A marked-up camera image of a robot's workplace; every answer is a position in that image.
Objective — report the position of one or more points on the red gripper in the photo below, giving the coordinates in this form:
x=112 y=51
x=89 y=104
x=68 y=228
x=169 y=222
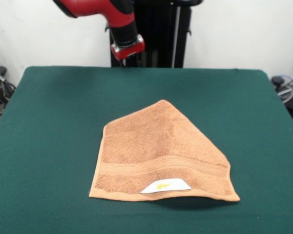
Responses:
x=129 y=51

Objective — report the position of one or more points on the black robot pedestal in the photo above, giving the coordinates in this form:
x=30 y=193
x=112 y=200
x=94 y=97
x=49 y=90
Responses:
x=161 y=36

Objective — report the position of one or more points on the dark green table cloth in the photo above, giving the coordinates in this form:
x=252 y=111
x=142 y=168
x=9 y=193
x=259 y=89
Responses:
x=51 y=146

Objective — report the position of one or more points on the orange terry towel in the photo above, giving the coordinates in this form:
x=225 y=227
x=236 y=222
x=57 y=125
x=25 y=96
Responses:
x=149 y=146

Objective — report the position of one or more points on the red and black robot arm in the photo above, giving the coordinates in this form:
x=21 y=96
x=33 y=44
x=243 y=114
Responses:
x=117 y=14

